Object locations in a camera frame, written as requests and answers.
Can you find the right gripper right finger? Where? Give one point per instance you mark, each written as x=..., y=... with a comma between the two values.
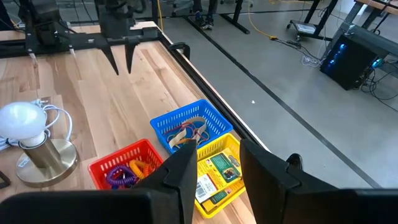
x=270, y=193

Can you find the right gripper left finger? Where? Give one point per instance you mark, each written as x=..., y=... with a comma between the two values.
x=177, y=193

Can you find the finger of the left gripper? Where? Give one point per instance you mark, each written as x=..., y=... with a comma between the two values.
x=130, y=57
x=111, y=59

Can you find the yellow crayon box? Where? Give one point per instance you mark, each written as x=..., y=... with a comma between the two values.
x=217, y=197
x=224, y=166

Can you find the yellow plastic basket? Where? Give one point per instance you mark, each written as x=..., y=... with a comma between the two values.
x=217, y=143

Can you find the red plastic basket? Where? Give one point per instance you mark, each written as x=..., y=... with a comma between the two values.
x=124, y=155

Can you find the red rubber band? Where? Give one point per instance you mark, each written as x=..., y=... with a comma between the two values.
x=191, y=125

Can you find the blue plastic basket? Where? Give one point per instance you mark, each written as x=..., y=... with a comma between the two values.
x=217, y=121

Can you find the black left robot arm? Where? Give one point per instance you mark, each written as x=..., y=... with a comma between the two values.
x=40, y=25

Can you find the wooden desk top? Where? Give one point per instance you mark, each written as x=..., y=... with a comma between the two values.
x=379, y=6

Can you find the red rubber bands bundle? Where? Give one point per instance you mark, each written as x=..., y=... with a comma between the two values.
x=196, y=119

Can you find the person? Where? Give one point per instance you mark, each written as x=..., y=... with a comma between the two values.
x=205, y=18

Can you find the brass lamp with white bulb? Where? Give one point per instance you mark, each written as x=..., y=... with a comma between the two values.
x=21, y=121

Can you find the black table leg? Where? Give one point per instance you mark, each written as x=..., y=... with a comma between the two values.
x=236, y=15

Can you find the black computer tower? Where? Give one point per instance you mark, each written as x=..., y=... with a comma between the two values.
x=351, y=59

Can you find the black wheeled cart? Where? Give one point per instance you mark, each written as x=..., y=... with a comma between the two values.
x=306, y=28

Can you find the black metal table frame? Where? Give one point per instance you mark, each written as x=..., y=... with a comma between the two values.
x=84, y=40

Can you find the black shelf support frame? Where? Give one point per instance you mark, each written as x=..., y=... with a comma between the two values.
x=3, y=180

